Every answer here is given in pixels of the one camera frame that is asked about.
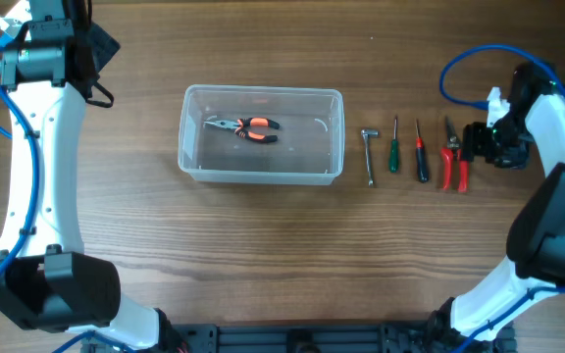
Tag orange black needle-nose pliers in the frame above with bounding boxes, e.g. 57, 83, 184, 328
205, 117, 281, 144

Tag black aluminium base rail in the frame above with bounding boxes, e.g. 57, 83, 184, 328
174, 322, 456, 353

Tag black red handled screwdriver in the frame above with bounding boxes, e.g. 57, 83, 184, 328
416, 121, 430, 183

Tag blue cable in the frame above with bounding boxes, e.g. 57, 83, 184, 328
0, 33, 131, 353
438, 44, 565, 353

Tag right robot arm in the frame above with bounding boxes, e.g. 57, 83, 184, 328
424, 60, 565, 352

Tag clear plastic container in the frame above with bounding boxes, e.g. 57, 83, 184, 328
178, 84, 345, 185

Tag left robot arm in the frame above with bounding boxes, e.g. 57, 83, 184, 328
0, 1, 189, 352

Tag red handled pruning shears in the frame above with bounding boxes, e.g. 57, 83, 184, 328
440, 116, 469, 193

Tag left blue cable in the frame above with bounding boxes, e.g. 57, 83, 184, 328
0, 33, 131, 353

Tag silver L-shaped socket wrench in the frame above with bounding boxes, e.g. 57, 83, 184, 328
361, 128, 379, 187

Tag green handled screwdriver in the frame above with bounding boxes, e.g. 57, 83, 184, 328
388, 116, 400, 174

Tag right blue cable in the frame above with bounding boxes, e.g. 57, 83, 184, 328
438, 44, 565, 353

